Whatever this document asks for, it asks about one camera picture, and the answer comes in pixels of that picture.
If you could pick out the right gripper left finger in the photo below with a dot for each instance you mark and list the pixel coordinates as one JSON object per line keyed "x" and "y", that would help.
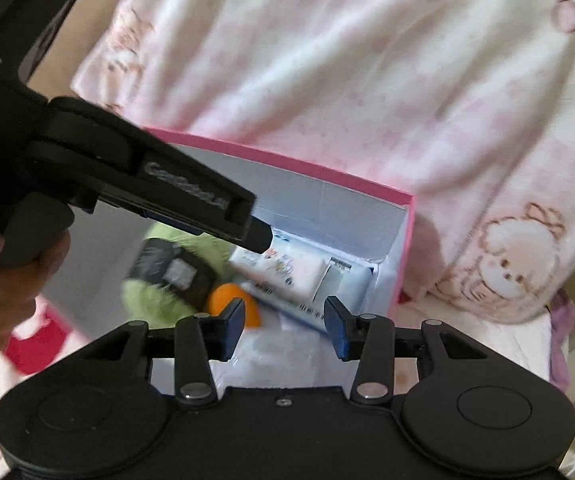
{"x": 198, "y": 341}

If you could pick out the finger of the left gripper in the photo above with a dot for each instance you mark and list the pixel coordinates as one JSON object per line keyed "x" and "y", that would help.
{"x": 258, "y": 237}

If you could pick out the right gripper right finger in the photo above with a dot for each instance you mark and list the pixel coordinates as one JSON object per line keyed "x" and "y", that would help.
{"x": 368, "y": 339}

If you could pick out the white plastic pack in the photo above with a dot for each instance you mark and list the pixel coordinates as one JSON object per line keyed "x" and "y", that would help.
{"x": 297, "y": 358}

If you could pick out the white baby tissue pack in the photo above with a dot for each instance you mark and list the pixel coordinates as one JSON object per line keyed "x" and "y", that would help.
{"x": 291, "y": 268}

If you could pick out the blue tissue pack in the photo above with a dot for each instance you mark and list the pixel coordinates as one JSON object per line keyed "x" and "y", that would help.
{"x": 347, "y": 278}

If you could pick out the green yarn ball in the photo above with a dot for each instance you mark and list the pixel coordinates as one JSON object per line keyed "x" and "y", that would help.
{"x": 173, "y": 275}

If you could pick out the brown pillow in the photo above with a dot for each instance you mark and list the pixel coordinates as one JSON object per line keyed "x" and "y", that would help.
{"x": 84, "y": 26}

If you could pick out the pink cardboard box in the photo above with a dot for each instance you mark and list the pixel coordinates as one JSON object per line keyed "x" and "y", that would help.
{"x": 362, "y": 219}

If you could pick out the red bear bed sheet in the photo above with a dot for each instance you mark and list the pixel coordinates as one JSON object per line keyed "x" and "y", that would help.
{"x": 47, "y": 337}

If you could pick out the pink cartoon blanket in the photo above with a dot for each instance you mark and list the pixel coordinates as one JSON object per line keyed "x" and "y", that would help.
{"x": 469, "y": 105}

